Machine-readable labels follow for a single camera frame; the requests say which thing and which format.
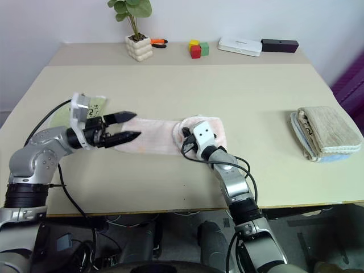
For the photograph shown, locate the dark rounded shape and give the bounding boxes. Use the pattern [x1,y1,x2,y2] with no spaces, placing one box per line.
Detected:
[197,220,233,267]

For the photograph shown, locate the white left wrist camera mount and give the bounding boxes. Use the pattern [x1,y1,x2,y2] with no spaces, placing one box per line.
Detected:
[69,92,96,151]

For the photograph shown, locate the pink fluffy towel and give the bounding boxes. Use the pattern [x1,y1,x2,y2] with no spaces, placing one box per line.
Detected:
[112,114,228,156]

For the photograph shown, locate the round-leaved plant in white pot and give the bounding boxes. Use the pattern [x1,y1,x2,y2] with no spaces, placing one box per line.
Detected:
[107,0,154,63]

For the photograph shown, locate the folded beige towel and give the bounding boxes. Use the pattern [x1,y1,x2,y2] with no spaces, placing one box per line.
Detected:
[296,106,362,153]

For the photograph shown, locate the folded pale blue towel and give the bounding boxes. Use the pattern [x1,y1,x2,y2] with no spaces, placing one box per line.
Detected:
[289,111,361,164]

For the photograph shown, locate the long black box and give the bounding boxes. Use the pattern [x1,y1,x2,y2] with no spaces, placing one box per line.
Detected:
[260,39,299,54]

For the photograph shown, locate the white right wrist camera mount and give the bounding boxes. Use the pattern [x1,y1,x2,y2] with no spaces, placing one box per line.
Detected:
[191,121,217,158]

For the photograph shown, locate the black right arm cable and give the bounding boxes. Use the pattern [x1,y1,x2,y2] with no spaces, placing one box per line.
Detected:
[180,135,258,207]

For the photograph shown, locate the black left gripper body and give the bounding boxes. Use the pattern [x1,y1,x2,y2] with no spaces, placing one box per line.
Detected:
[84,115,114,149]

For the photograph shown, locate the flat white plastic box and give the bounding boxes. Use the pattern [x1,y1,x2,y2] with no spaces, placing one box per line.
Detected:
[218,36,263,57]

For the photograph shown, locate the purple ribbed panel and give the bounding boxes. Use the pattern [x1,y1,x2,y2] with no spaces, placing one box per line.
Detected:
[331,53,364,120]

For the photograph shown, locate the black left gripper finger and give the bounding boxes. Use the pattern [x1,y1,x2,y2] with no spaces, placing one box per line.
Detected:
[102,110,138,125]
[104,130,142,149]

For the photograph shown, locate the light green cloth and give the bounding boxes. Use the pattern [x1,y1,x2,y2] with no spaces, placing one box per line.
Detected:
[48,95,110,130]

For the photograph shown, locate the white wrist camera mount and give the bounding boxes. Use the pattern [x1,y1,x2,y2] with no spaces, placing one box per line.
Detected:
[191,121,217,158]
[69,92,96,151]

